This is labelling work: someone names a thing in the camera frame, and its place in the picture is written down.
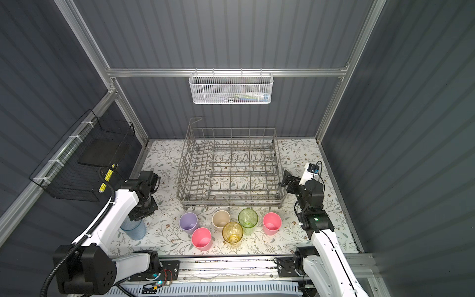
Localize blue-grey transparent cup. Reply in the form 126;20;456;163
120;216;147;241

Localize pink cup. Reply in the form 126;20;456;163
192;227;213;251
263;212;282;236

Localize green transparent cup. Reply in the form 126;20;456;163
238;208;259;235

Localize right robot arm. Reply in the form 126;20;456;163
280;169;368;297

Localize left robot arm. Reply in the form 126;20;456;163
40;167;162;297

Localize purple cup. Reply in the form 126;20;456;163
179;212;199;235

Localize yellow brush in basket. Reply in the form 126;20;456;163
98;164;115;193

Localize pink cup front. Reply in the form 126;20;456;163
192;227;213;251

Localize beige cup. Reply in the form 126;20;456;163
212;210;231;231

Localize yellow transparent cup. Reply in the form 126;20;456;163
222;222;244;245

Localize white vented strip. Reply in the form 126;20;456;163
122;281;303;297

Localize items in white basket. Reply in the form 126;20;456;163
218;92;271;103

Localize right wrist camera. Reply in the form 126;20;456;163
299;162;321;186

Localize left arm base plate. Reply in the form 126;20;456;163
128;261;180;282

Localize black wire wall basket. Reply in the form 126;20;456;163
29;104;142;202

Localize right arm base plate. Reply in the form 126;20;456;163
273;257;306;278

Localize grey wire dish rack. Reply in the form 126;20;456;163
176;118;285;209

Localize white mesh wall basket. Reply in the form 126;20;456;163
189;72;274;105

